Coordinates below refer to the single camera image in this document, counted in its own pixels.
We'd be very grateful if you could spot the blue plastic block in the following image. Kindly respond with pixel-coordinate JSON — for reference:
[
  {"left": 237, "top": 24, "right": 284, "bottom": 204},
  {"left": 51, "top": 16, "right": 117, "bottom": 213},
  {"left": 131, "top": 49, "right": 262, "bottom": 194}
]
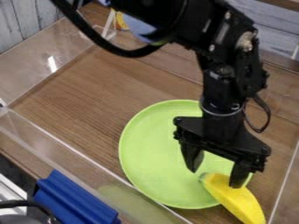
[{"left": 33, "top": 170, "right": 122, "bottom": 224}]

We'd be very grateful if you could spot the clear acrylic corner bracket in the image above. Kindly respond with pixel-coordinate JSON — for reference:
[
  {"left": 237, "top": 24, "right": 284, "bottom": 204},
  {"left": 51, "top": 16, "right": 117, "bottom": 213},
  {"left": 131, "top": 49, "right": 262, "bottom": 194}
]
[{"left": 91, "top": 10, "right": 118, "bottom": 41}]

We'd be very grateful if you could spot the yellow toy banana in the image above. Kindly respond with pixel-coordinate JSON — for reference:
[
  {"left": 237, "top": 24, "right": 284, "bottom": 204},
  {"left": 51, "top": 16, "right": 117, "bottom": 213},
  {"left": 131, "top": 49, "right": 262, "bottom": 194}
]
[{"left": 201, "top": 173, "right": 268, "bottom": 224}]

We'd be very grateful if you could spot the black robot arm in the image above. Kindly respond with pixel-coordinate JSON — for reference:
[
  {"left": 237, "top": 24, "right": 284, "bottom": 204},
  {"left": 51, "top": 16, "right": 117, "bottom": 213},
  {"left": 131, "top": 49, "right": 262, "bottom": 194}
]
[{"left": 105, "top": 0, "right": 272, "bottom": 188}]

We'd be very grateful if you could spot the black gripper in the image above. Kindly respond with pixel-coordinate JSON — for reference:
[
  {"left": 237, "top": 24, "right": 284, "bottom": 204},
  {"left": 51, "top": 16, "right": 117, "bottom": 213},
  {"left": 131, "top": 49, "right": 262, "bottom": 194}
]
[{"left": 173, "top": 103, "right": 272, "bottom": 188}]

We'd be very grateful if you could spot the green round plate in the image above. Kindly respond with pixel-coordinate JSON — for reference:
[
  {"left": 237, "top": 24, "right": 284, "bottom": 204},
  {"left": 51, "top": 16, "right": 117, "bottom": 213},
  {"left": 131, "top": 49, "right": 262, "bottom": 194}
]
[{"left": 118, "top": 99, "right": 256, "bottom": 210}]

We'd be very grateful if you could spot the clear acrylic tray wall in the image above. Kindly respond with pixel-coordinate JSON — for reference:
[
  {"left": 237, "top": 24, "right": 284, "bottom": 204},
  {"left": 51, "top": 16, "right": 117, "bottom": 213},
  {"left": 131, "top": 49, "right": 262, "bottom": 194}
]
[{"left": 0, "top": 108, "right": 193, "bottom": 224}]

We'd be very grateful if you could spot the yellow blue labelled can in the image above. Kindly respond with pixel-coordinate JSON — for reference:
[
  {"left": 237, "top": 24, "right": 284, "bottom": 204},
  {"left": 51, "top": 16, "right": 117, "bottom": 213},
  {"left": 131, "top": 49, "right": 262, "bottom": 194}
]
[{"left": 115, "top": 11, "right": 130, "bottom": 31}]

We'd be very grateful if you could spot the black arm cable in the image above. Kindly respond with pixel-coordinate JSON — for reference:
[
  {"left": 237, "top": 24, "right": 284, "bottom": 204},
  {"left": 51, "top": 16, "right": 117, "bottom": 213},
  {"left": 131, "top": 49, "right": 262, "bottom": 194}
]
[{"left": 51, "top": 0, "right": 174, "bottom": 59}]

